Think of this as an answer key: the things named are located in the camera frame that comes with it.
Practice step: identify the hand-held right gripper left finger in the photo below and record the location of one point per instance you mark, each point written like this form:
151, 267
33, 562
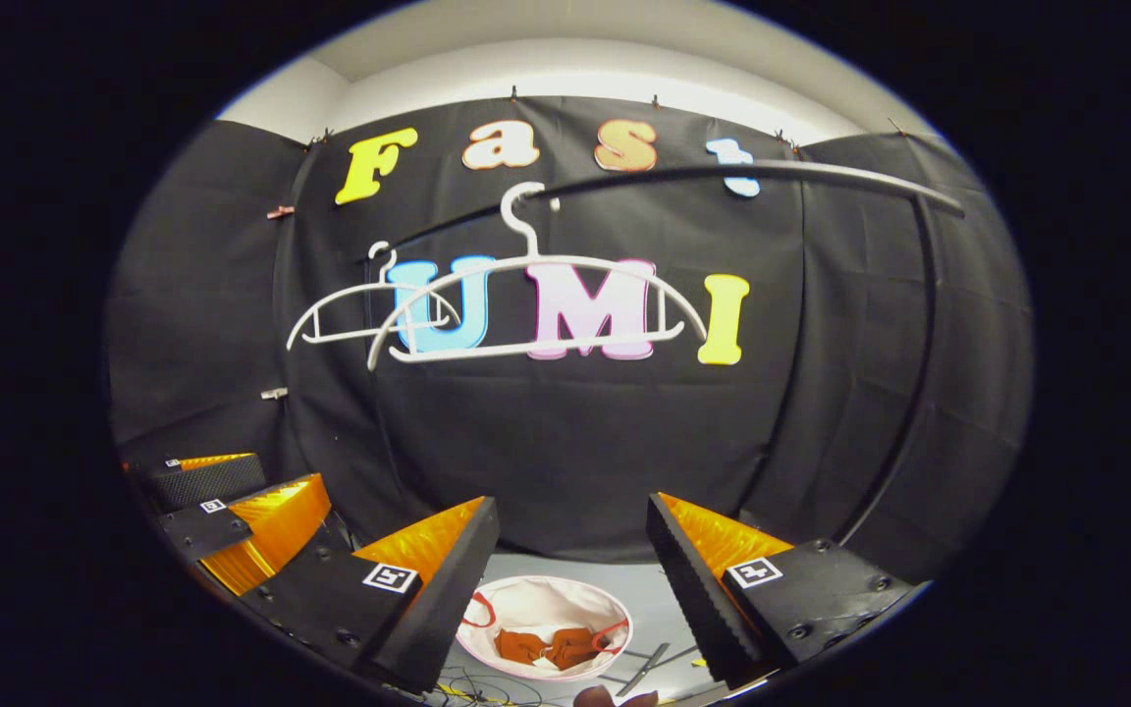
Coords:
453, 589

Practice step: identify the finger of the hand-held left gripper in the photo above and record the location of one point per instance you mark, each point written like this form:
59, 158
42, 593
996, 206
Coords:
207, 481
207, 525

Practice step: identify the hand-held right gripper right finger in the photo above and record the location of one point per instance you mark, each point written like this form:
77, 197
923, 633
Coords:
688, 589

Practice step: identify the white laundry hamper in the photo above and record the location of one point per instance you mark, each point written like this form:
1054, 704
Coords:
546, 604

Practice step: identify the white plastic hanger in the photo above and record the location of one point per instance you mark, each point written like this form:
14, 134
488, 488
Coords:
526, 241
330, 299

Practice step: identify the black clothes rack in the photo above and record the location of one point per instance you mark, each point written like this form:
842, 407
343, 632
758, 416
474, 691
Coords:
821, 172

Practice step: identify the grey floor bar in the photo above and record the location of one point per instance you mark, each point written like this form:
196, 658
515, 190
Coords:
644, 670

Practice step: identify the black backdrop cloth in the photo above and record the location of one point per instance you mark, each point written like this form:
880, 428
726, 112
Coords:
575, 442

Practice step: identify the red clip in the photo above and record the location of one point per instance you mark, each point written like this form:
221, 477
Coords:
281, 211

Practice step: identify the row of black backdrop clips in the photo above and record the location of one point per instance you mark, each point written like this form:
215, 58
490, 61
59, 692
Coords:
513, 95

